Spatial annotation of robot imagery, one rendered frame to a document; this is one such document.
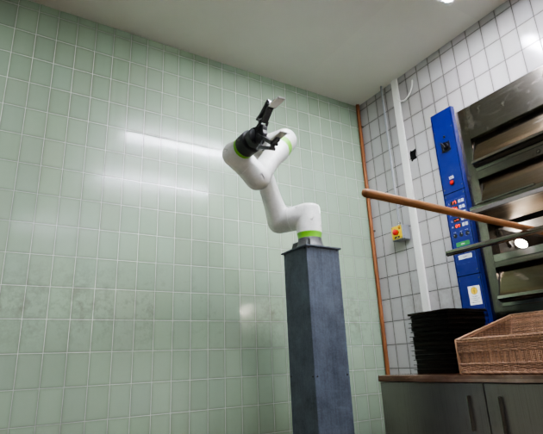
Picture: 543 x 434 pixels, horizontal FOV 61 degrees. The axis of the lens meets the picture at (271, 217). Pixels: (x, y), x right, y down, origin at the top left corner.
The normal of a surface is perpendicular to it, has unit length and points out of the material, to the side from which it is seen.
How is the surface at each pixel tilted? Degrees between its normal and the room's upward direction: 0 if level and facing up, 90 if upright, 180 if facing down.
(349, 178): 90
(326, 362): 90
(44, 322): 90
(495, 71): 90
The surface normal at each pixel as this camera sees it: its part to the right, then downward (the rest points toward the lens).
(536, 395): -0.86, -0.12
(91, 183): 0.51, -0.29
